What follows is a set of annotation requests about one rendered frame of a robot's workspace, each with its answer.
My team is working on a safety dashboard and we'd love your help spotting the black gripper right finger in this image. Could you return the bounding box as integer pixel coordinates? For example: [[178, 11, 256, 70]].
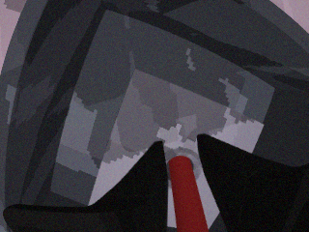
[[196, 134, 309, 232]]

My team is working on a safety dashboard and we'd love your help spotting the red peg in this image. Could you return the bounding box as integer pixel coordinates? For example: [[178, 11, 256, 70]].
[[169, 156, 209, 232]]

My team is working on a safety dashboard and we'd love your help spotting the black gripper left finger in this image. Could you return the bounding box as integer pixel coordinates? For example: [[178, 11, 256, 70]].
[[3, 140, 169, 232]]

